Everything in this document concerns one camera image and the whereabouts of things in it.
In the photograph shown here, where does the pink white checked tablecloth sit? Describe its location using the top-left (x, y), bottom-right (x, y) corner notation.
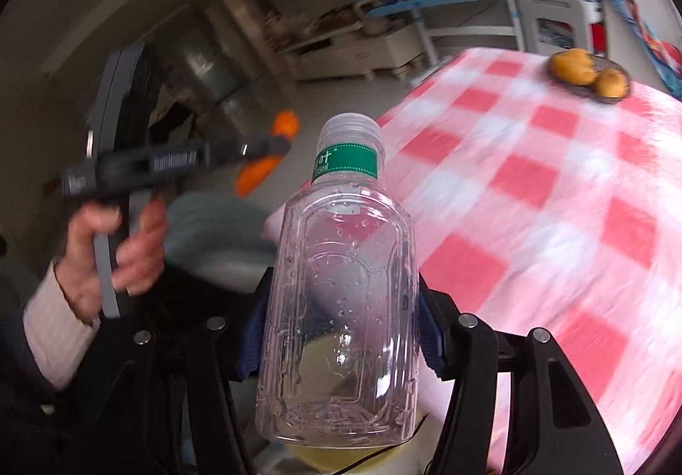
top-left (263, 47), bottom-right (682, 475)

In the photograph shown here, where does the colourful printed bag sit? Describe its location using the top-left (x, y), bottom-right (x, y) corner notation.
top-left (586, 0), bottom-right (682, 100)

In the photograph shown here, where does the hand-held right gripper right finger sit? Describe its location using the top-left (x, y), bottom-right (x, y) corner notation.
top-left (417, 279), bottom-right (625, 475)

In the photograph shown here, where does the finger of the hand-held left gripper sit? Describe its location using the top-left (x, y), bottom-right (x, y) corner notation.
top-left (205, 134), bottom-right (293, 162)

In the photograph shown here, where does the person's left forearm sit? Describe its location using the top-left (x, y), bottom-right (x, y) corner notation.
top-left (21, 262), bottom-right (102, 391)

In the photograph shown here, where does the clear plastic bottle green label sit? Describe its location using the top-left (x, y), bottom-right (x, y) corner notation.
top-left (254, 113), bottom-right (422, 450)

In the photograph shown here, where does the person's left hand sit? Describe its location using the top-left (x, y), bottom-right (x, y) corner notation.
top-left (53, 198), bottom-right (170, 324)

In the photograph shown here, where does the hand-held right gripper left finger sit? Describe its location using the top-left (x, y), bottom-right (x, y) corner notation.
top-left (96, 267), bottom-right (275, 475)

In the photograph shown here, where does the cream television stand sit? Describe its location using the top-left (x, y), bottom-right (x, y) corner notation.
top-left (280, 24), bottom-right (427, 81)

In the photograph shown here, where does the metal fruit plate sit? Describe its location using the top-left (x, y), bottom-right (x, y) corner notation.
top-left (551, 51), bottom-right (634, 104)

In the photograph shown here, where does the grey plastic stool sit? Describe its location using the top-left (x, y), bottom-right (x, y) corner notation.
top-left (514, 0), bottom-right (605, 55)

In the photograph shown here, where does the yellow mango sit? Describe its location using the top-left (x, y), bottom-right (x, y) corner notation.
top-left (594, 68), bottom-right (627, 98)
top-left (550, 49), bottom-right (596, 86)

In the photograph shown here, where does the person's dark clothing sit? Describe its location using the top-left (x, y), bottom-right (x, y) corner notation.
top-left (0, 230), bottom-right (257, 475)

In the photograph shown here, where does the yellow plastic bin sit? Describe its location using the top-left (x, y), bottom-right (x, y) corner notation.
top-left (282, 414), bottom-right (427, 475)

